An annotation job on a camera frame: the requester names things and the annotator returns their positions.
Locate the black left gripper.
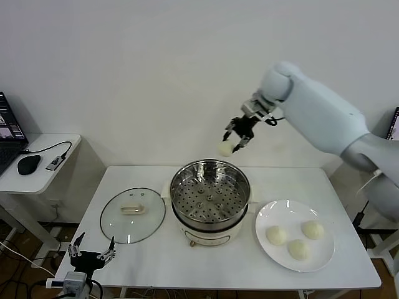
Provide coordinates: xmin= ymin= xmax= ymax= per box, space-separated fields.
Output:
xmin=68 ymin=232 xmax=118 ymax=273

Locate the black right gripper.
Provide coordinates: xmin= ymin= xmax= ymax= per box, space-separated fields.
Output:
xmin=222 ymin=115 xmax=256 ymax=154

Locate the white steamed baozi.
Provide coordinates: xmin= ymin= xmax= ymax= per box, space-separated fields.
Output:
xmin=287 ymin=239 xmax=312 ymax=261
xmin=300 ymin=219 xmax=325 ymax=240
xmin=265 ymin=226 xmax=287 ymax=247
xmin=217 ymin=141 xmax=235 ymax=157

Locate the glass pot lid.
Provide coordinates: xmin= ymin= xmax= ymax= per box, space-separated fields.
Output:
xmin=99 ymin=187 xmax=166 ymax=245

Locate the stainless steel steamer basket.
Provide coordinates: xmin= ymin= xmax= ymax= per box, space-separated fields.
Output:
xmin=161 ymin=159 xmax=260 ymax=227

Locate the grey power strip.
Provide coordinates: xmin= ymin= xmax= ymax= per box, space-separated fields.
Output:
xmin=49 ymin=226 xmax=71 ymax=242

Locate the cream electric cooker pot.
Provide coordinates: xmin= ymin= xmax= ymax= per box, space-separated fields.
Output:
xmin=163 ymin=197 xmax=255 ymax=249

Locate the black computer mouse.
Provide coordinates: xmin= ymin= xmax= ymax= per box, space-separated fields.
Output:
xmin=17 ymin=154 xmax=42 ymax=176

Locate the white round plate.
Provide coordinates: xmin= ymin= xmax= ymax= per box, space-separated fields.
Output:
xmin=254 ymin=199 xmax=336 ymax=273

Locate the black open laptop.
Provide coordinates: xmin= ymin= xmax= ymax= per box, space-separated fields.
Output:
xmin=0 ymin=91 xmax=30 ymax=177
xmin=386 ymin=107 xmax=399 ymax=141

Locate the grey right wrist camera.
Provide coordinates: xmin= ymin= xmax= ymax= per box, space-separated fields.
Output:
xmin=240 ymin=98 xmax=263 ymax=121

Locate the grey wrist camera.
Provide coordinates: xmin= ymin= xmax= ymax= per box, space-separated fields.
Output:
xmin=64 ymin=271 xmax=87 ymax=289
xmin=240 ymin=98 xmax=263 ymax=121

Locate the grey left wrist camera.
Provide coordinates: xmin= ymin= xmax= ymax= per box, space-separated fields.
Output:
xmin=64 ymin=271 xmax=87 ymax=289

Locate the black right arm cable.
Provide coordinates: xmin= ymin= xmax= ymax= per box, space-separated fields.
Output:
xmin=264 ymin=113 xmax=286 ymax=127

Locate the white floor cable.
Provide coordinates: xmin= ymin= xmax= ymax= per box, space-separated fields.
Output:
xmin=0 ymin=240 xmax=56 ymax=277

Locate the usb hub with black cable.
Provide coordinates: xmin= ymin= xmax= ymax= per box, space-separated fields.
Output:
xmin=20 ymin=141 xmax=73 ymax=171

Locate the black cable with adapter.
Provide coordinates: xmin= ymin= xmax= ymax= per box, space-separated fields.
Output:
xmin=352 ymin=201 xmax=370 ymax=228

